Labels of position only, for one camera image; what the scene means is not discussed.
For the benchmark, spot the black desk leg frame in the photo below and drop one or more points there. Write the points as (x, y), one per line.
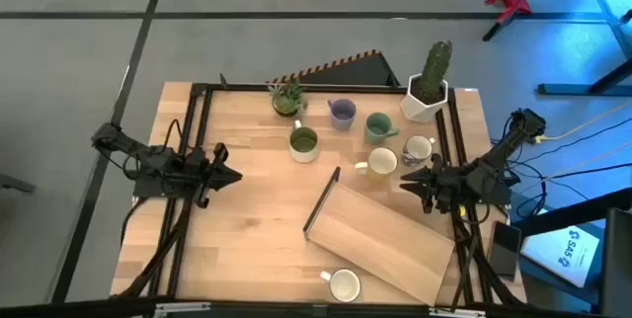
(605, 2)

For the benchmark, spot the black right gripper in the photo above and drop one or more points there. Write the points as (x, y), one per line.
(449, 182)

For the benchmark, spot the plain white coffee mug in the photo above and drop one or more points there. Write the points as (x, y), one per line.
(344, 286)

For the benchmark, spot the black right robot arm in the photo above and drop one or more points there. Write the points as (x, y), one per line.
(498, 157)

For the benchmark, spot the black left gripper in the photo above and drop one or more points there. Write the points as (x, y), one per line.
(205, 175)

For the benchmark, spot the wooden tray black edge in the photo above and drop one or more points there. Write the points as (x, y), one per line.
(380, 239)

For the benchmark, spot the white mug olive inside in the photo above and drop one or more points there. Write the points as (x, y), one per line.
(303, 147)

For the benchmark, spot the black desk beam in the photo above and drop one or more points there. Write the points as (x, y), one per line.
(573, 214)

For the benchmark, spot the black upright panel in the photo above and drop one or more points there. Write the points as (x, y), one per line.
(617, 263)

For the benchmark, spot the blue patterned white mug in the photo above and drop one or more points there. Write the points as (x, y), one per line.
(418, 149)

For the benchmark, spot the grey chair leg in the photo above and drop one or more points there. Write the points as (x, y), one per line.
(15, 182)

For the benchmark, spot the white box with logo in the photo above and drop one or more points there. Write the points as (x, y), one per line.
(560, 254)

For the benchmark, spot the black ramp striped edge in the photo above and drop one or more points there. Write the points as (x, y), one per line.
(355, 71)

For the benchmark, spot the green coffee mug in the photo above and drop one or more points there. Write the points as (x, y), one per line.
(377, 130)

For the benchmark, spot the small potted succulent plant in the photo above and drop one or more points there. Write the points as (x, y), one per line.
(287, 101)

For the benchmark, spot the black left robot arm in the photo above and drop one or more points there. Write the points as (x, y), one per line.
(153, 166)

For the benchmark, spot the purple coffee mug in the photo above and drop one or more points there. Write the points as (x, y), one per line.
(342, 115)

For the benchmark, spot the black smartphone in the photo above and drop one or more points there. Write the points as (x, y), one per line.
(504, 250)

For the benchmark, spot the cactus in white pot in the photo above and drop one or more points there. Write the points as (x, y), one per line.
(428, 93)

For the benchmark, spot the black rail with silver brackets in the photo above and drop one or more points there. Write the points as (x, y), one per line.
(296, 309)

